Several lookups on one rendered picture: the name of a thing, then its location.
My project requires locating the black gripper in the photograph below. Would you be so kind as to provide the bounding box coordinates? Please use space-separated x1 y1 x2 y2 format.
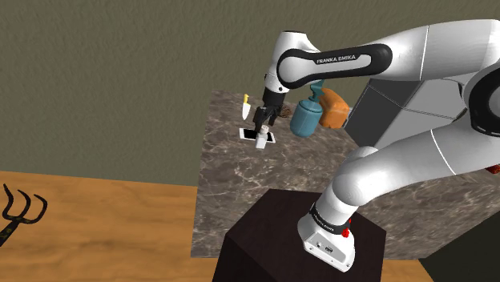
252 87 286 135

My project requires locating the white salt shaker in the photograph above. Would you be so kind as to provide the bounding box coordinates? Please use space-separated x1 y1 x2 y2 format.
255 124 271 150

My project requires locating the white phone with black screen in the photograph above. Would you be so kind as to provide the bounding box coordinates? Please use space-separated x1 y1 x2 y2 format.
239 127 276 144

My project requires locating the teal spray bottle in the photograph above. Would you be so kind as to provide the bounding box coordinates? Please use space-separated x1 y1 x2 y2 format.
289 79 325 139

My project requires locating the orange bread loaf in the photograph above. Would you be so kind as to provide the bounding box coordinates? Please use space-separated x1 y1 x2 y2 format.
317 87 351 131

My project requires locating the dark robot stand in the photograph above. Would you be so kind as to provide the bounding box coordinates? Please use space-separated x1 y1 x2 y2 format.
212 188 388 282

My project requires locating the grey box appliance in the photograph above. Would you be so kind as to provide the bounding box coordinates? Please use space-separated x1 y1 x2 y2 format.
343 78 469 150

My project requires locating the black garden fork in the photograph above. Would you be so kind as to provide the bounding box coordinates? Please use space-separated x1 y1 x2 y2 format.
0 183 49 248

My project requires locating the knife with yellow handle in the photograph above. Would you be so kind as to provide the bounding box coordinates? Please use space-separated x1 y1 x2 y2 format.
241 93 252 121

